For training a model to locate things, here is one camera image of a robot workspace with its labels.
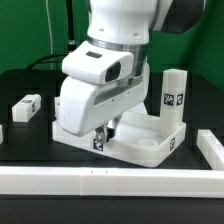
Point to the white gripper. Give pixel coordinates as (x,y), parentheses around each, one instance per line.
(99,87)

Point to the white desk tabletop tray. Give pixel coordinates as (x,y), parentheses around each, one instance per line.
(140,139)

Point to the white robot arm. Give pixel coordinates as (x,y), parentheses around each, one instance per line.
(125,25)

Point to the white block at left edge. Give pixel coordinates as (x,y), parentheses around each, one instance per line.
(1,134)

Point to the white front fence rail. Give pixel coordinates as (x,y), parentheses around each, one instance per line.
(111,182)

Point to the white fence rail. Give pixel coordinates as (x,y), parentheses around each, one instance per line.
(211,148)
(111,182)

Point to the white right fence rail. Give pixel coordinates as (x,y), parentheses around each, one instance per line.
(211,148)

